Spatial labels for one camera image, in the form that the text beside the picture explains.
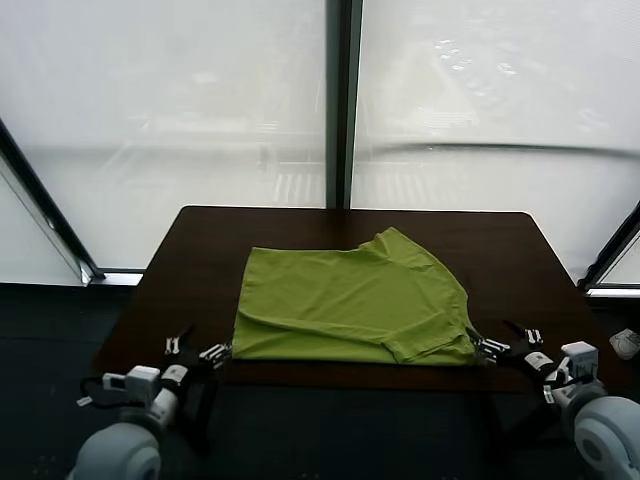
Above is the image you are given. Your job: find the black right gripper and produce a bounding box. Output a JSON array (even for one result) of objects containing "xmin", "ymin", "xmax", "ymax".
[{"xmin": 469, "ymin": 319, "xmax": 557, "ymax": 387}]

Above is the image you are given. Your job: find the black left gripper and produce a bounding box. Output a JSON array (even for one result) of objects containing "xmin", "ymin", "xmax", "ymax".
[{"xmin": 162, "ymin": 324, "xmax": 232, "ymax": 394}]

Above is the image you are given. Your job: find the green printed t-shirt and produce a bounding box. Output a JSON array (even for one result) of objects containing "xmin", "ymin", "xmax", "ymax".
[{"xmin": 232, "ymin": 226, "xmax": 479, "ymax": 365}]

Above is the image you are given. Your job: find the small white object on floor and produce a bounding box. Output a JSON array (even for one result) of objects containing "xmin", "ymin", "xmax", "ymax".
[{"xmin": 608, "ymin": 327, "xmax": 640, "ymax": 360}]

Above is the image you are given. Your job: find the dark vertical window mullion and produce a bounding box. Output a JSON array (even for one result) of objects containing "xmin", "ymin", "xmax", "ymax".
[{"xmin": 325, "ymin": 0, "xmax": 364, "ymax": 210}]

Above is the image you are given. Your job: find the black table leg frame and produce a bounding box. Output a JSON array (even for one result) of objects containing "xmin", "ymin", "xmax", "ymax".
[
  {"xmin": 172, "ymin": 383, "xmax": 221, "ymax": 457},
  {"xmin": 479, "ymin": 393, "xmax": 566, "ymax": 451}
]

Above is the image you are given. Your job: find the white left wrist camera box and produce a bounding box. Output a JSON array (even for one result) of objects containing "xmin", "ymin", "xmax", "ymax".
[{"xmin": 102, "ymin": 365, "xmax": 161, "ymax": 402}]

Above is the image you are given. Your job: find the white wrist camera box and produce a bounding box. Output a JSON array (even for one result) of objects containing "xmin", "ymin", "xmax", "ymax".
[
  {"xmin": 558, "ymin": 341, "xmax": 599, "ymax": 387},
  {"xmin": 102, "ymin": 365, "xmax": 161, "ymax": 402}
]

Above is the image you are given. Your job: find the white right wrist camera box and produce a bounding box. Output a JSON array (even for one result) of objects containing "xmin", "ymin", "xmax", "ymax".
[{"xmin": 558, "ymin": 341, "xmax": 599, "ymax": 387}]

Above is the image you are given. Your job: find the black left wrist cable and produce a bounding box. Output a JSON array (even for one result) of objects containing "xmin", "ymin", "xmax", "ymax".
[{"xmin": 77, "ymin": 376, "xmax": 132, "ymax": 410}]

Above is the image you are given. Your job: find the slanted dark window frame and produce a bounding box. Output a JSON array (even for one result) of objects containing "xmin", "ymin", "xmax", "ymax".
[
  {"xmin": 0, "ymin": 117, "xmax": 145, "ymax": 287},
  {"xmin": 576, "ymin": 202, "xmax": 640, "ymax": 297}
]

